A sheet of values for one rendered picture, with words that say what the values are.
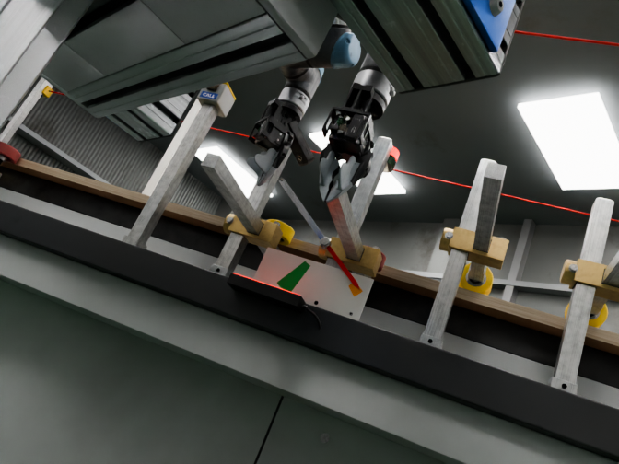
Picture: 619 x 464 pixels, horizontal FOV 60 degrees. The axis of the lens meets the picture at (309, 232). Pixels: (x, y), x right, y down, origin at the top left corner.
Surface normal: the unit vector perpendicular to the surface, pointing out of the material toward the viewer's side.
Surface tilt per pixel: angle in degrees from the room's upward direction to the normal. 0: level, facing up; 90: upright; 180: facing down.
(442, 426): 90
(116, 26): 180
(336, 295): 90
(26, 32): 90
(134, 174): 90
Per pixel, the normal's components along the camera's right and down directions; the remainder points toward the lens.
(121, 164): 0.71, 0.03
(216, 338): -0.21, -0.44
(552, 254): -0.60, -0.50
